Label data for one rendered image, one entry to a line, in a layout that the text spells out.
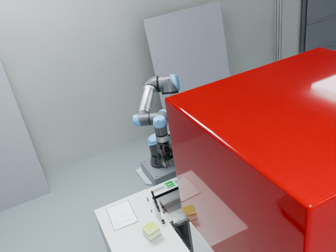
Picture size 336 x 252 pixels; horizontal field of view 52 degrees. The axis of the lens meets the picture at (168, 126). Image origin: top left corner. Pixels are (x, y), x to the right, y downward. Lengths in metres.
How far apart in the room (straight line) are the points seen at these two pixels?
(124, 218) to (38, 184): 2.21
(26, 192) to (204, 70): 2.58
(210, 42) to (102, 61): 1.37
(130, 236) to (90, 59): 2.62
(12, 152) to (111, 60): 1.51
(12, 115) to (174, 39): 2.02
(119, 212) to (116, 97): 2.46
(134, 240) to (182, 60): 2.82
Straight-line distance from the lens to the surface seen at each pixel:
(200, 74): 4.50
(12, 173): 4.12
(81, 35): 4.11
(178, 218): 2.15
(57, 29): 4.05
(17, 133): 3.98
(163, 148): 2.05
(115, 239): 2.01
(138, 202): 2.19
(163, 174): 2.46
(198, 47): 4.44
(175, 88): 2.38
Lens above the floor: 2.37
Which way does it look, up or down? 29 degrees down
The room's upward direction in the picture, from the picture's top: 9 degrees counter-clockwise
